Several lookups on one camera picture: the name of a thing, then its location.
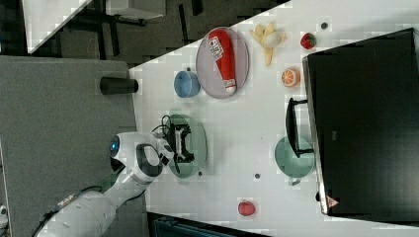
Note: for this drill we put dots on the pink round plate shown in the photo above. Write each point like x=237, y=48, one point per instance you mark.
x=208, y=74

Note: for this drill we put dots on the blue metal frame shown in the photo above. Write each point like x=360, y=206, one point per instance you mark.
x=168, y=226

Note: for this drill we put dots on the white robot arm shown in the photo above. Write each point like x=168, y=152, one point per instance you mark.
x=138, y=159

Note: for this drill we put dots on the white side table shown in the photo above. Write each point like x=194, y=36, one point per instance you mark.
x=43, y=18

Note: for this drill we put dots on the red ketchup bottle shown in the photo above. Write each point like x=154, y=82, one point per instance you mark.
x=221, y=49

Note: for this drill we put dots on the black cylinder post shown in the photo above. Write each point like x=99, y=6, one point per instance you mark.
x=115, y=86

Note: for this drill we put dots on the orange half toy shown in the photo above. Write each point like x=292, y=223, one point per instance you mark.
x=291, y=77

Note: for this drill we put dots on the blue cup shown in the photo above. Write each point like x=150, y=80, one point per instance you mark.
x=186, y=84

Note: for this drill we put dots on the red strawberry toy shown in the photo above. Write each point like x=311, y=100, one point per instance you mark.
x=308, y=41
x=246, y=208

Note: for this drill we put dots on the peeled banana toy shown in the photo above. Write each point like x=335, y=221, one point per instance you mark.
x=268, y=37

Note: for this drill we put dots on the green oval strainer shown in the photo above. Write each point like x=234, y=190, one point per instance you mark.
x=196, y=144

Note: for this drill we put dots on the black toaster oven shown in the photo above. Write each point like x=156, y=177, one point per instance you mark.
x=363, y=106

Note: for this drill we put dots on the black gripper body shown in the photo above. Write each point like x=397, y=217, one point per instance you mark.
x=176, y=140

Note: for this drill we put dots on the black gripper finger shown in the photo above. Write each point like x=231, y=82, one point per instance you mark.
x=186, y=158
x=184, y=128

